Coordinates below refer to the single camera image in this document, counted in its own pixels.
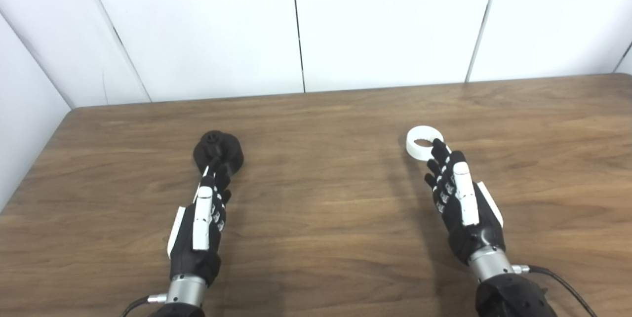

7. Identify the round black plastic part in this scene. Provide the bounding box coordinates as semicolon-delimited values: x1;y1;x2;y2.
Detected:
193;130;244;175

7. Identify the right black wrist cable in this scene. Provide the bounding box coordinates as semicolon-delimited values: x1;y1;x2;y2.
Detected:
511;264;598;317

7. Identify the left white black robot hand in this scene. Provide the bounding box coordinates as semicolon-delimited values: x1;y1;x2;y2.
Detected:
167;157;233;287

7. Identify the white toothed plastic ring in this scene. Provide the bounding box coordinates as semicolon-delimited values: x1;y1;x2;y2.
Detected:
406;125;444;162

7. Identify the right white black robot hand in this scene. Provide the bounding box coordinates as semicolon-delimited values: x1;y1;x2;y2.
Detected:
425;138;506;266

